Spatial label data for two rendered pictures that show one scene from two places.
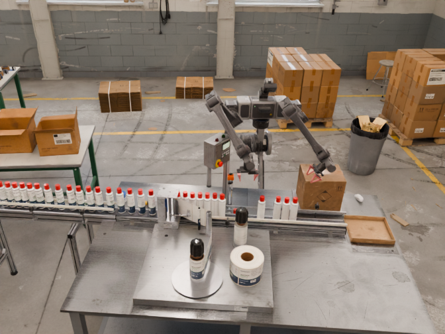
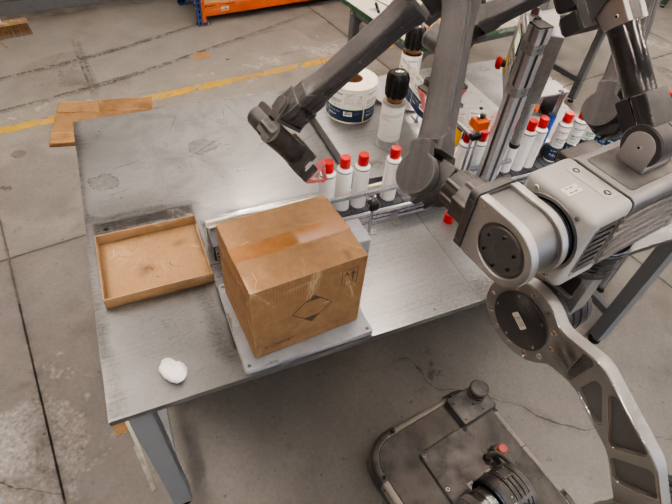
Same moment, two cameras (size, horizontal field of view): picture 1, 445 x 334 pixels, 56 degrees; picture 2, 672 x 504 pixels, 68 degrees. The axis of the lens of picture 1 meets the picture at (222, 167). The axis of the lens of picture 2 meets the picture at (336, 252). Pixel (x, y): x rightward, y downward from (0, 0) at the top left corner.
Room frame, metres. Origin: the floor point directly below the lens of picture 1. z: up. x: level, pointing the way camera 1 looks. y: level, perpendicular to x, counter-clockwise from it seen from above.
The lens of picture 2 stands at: (3.45, -1.06, 1.98)
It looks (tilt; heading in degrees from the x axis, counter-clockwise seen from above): 47 degrees down; 151
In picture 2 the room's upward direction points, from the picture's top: 6 degrees clockwise
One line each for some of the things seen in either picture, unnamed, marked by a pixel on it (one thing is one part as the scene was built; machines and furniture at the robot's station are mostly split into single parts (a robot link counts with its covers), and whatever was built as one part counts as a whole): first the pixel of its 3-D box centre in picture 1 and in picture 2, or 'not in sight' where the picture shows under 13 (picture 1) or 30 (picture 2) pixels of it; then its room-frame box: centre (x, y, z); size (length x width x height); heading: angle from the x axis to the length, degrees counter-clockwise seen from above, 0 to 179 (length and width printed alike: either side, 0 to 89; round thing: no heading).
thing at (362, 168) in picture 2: (277, 209); (360, 180); (2.38, -0.40, 0.98); 0.05 x 0.05 x 0.20
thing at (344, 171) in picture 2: (285, 209); (343, 183); (2.37, -0.46, 0.98); 0.05 x 0.05 x 0.20
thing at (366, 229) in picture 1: (368, 228); (153, 258); (2.35, -1.06, 0.85); 0.30 x 0.26 x 0.04; 88
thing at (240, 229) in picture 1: (240, 227); (392, 109); (2.11, -0.13, 1.03); 0.09 x 0.09 x 0.30
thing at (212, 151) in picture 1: (217, 150); (530, 56); (2.48, 0.04, 1.38); 0.17 x 0.10 x 0.19; 143
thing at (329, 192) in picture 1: (320, 187); (290, 274); (2.67, -0.75, 0.99); 0.30 x 0.24 x 0.27; 92
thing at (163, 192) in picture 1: (167, 192); (545, 87); (2.31, 0.36, 1.14); 0.14 x 0.11 x 0.01; 88
